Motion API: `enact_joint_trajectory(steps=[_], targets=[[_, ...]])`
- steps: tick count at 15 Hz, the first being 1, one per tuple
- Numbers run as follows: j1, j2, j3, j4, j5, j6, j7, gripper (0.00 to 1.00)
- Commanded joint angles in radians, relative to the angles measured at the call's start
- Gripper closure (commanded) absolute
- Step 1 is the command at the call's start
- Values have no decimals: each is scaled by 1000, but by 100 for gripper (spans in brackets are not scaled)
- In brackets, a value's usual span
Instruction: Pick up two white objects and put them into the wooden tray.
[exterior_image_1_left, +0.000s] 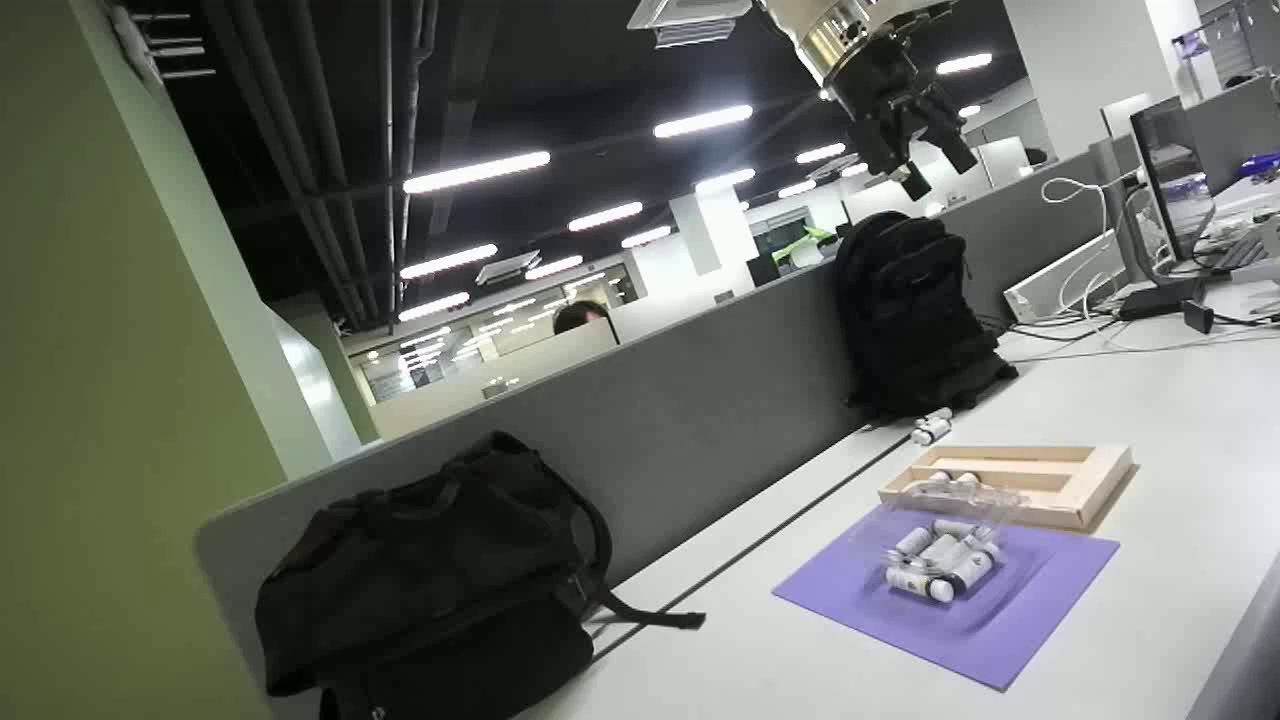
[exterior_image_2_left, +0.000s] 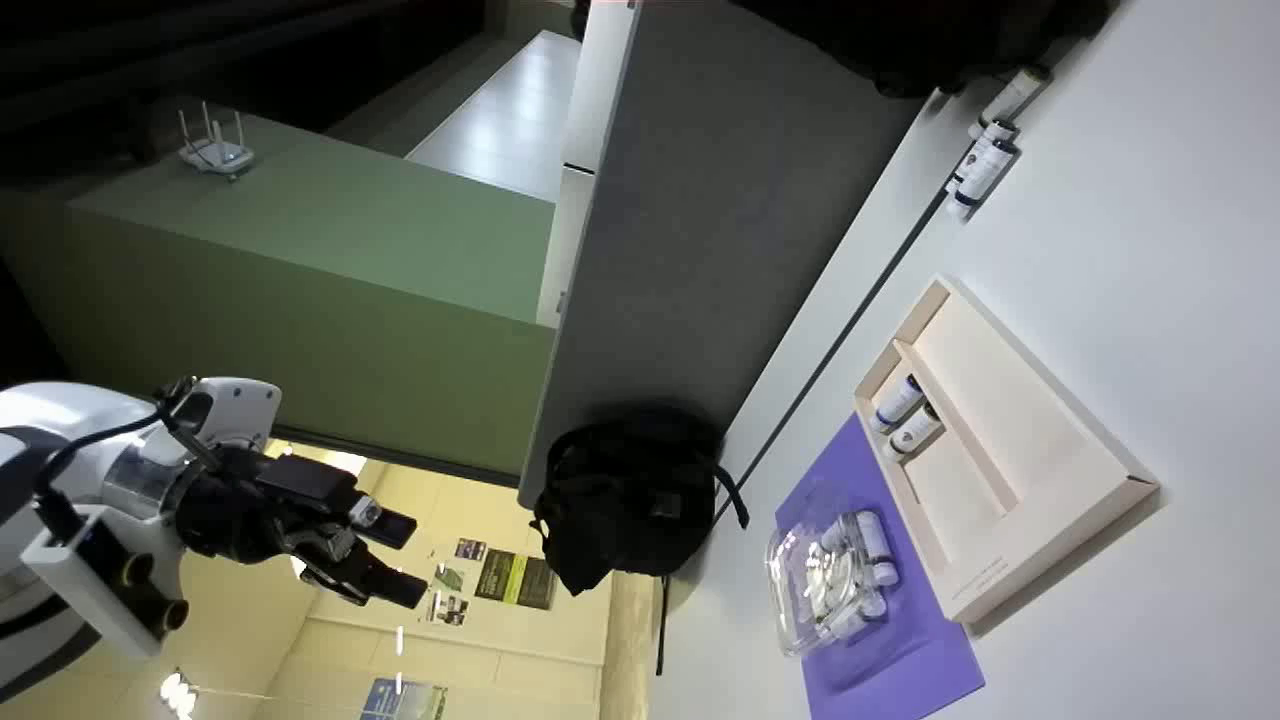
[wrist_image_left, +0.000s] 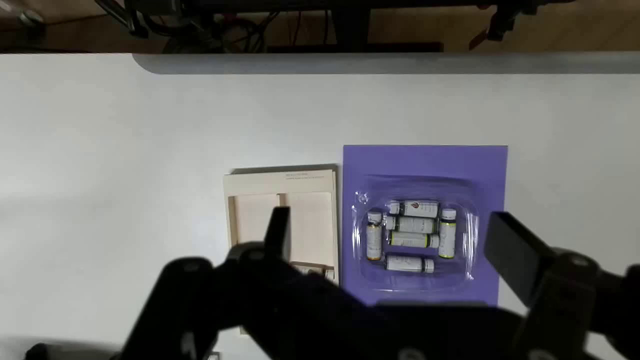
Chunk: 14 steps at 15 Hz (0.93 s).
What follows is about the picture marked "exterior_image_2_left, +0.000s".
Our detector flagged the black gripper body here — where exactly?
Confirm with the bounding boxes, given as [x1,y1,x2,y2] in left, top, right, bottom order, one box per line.
[173,441,387,568]

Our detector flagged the wooden tray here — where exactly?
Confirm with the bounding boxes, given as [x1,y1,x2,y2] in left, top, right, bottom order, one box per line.
[852,271,1162,637]

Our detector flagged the dark framed poster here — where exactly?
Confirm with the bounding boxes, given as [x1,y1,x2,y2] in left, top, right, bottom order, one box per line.
[516,552,560,616]
[471,545,518,605]

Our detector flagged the blue picture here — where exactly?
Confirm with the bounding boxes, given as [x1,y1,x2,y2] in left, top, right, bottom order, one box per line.
[354,671,453,720]

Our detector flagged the green partition cabinet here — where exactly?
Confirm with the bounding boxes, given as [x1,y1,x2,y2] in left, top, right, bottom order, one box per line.
[0,114,560,489]

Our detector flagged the small clear plastic items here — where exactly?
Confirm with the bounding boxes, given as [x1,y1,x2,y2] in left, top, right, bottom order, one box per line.
[764,503,908,661]

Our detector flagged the grey desk divider panel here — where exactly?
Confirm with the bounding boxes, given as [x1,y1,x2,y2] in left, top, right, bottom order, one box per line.
[516,0,936,512]

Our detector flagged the white cylinder with dark band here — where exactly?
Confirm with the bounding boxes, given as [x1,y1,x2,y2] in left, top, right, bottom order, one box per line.
[871,377,928,431]
[886,407,949,460]

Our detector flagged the purple mat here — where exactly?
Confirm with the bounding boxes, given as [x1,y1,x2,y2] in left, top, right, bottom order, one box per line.
[772,414,991,720]

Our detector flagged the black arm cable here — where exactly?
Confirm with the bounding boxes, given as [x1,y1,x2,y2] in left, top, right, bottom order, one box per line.
[35,402,179,538]

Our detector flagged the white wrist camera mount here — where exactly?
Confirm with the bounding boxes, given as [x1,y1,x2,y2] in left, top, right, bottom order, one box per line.
[17,512,192,667]

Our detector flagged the black backpack with strap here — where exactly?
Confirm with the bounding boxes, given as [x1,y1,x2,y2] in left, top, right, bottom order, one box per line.
[529,405,750,675]

